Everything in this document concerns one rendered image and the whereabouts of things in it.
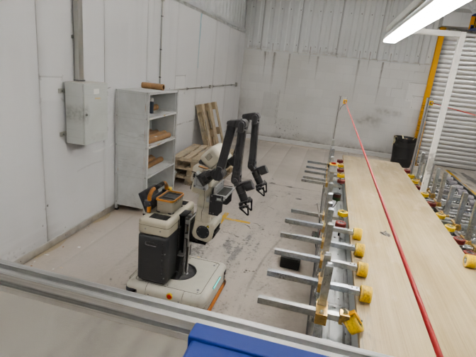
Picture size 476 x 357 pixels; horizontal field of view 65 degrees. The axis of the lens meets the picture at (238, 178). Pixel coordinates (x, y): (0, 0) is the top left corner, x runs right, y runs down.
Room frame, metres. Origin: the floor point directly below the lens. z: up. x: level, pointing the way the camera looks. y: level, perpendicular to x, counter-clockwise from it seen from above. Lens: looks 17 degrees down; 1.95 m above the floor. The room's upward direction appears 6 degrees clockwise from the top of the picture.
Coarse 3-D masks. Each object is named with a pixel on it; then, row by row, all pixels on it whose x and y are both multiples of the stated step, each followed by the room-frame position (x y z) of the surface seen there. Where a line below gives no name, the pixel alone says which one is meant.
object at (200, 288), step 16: (192, 256) 3.00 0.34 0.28; (192, 272) 2.76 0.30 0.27; (208, 272) 2.77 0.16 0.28; (224, 272) 2.91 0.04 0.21; (128, 288) 2.51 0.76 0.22; (144, 288) 2.49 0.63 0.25; (160, 288) 2.48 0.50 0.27; (176, 288) 2.49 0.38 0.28; (192, 288) 2.51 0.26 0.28; (208, 288) 2.54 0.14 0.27; (192, 304) 2.39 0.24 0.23; (208, 304) 2.48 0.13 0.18
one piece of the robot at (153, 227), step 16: (192, 208) 2.95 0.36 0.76; (144, 224) 2.53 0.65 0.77; (160, 224) 2.50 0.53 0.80; (176, 224) 2.63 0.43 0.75; (144, 240) 2.53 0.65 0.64; (160, 240) 2.50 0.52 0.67; (176, 240) 2.65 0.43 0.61; (144, 256) 2.53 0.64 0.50; (160, 256) 2.50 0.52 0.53; (176, 256) 2.66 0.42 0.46; (144, 272) 2.52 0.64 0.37; (160, 272) 2.50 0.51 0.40; (176, 272) 2.67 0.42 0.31
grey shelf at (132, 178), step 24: (120, 96) 4.52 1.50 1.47; (144, 96) 4.45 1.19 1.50; (168, 96) 5.34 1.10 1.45; (120, 120) 4.52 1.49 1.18; (144, 120) 4.45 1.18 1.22; (168, 120) 5.34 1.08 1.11; (120, 144) 4.52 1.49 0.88; (144, 144) 4.45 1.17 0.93; (168, 144) 5.34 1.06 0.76; (120, 168) 4.52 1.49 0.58; (144, 168) 4.45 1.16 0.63; (168, 168) 5.33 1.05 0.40; (120, 192) 4.52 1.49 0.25
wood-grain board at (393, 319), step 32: (352, 160) 4.89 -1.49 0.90; (352, 192) 3.44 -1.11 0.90; (384, 192) 3.55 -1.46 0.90; (416, 192) 3.67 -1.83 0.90; (352, 224) 2.63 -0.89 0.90; (384, 224) 2.69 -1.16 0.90; (416, 224) 2.76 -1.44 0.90; (352, 256) 2.09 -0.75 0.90; (384, 256) 2.13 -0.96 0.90; (416, 256) 2.18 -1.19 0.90; (448, 256) 2.23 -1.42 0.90; (384, 288) 1.76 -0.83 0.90; (448, 288) 1.83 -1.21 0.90; (384, 320) 1.48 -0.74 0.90; (416, 320) 1.51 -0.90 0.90; (448, 320) 1.53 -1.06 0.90; (384, 352) 1.27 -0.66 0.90; (416, 352) 1.29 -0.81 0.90; (448, 352) 1.31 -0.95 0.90
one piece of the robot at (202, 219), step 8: (200, 168) 2.58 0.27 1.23; (208, 168) 2.60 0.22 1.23; (192, 176) 2.59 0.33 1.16; (192, 184) 2.66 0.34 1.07; (208, 184) 2.56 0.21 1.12; (216, 184) 2.70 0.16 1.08; (200, 192) 2.63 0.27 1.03; (208, 192) 2.62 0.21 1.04; (200, 200) 2.65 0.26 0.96; (200, 208) 2.62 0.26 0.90; (208, 208) 2.64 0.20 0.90; (200, 216) 2.60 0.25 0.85; (208, 216) 2.59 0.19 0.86; (216, 216) 2.74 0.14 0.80; (200, 224) 2.60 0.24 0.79; (208, 224) 2.58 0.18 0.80; (216, 224) 2.63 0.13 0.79; (192, 232) 2.62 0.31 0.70; (200, 232) 2.59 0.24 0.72; (208, 232) 2.58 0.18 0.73; (208, 240) 2.58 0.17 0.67
